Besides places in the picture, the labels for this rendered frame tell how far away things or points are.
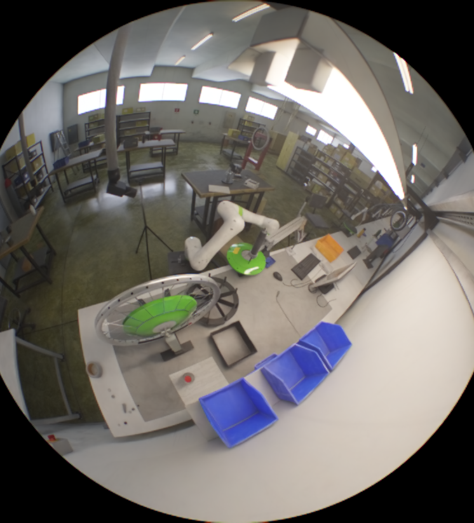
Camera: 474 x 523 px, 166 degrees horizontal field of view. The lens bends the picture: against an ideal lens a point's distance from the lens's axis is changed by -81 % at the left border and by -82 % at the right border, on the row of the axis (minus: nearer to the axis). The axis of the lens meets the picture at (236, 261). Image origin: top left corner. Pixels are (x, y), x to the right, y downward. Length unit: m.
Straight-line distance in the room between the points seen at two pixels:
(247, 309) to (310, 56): 1.22
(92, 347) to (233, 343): 0.97
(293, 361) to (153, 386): 0.80
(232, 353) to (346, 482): 0.95
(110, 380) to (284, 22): 1.33
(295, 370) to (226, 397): 0.36
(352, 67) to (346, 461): 0.55
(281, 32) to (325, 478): 0.56
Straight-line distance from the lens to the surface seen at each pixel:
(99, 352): 1.24
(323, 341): 1.04
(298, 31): 0.16
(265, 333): 1.20
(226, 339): 1.10
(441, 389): 0.45
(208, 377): 1.07
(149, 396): 1.12
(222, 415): 0.79
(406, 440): 0.40
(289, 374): 0.88
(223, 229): 1.06
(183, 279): 0.46
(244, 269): 1.17
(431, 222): 2.05
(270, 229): 1.38
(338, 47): 0.19
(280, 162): 8.27
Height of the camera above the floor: 1.98
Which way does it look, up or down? 49 degrees down
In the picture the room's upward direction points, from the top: 22 degrees clockwise
